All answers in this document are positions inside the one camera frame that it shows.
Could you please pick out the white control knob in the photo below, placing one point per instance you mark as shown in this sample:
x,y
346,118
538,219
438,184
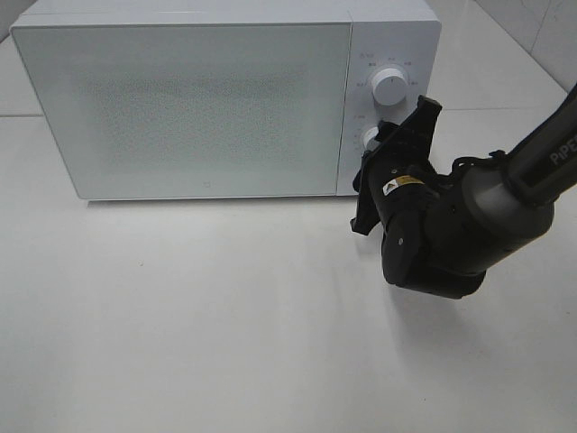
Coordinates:
x,y
369,139
389,85

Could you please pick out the white microwave door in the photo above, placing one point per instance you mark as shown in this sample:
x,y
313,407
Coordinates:
x,y
147,112

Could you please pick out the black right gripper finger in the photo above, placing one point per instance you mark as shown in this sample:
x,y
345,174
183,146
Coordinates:
x,y
384,130
420,125

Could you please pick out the white microwave oven body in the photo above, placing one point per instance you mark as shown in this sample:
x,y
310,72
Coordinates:
x,y
402,33

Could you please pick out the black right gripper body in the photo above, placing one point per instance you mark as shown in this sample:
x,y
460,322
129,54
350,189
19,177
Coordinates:
x,y
393,188

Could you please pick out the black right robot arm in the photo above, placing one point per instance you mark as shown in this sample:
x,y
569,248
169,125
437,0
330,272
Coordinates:
x,y
442,232

